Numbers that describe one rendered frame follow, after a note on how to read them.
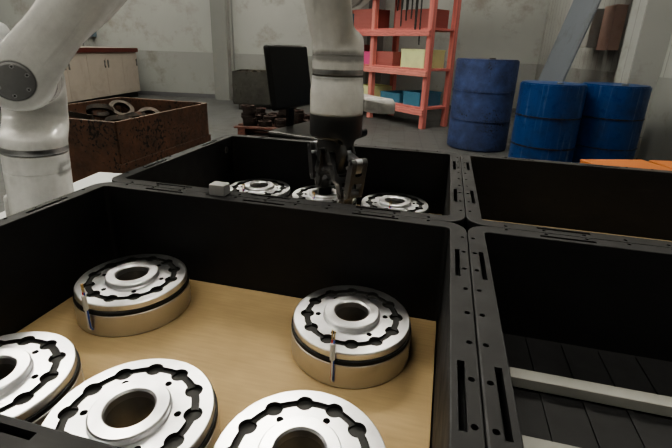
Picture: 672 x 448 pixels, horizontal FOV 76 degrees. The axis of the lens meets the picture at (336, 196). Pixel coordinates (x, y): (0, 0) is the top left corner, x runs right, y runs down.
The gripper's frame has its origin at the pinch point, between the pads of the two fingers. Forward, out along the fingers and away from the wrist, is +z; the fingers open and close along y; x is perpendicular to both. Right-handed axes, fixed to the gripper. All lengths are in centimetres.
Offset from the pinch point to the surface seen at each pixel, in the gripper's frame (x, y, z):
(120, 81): 30, -876, 51
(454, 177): 8.8, 15.2, -7.7
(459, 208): 1.1, 23.8, -7.7
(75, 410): -33.7, 26.5, -0.6
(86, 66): -23, -807, 21
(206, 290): -22.0, 11.4, 2.3
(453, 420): -18.5, 43.1, -7.7
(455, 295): -11.1, 35.7, -7.7
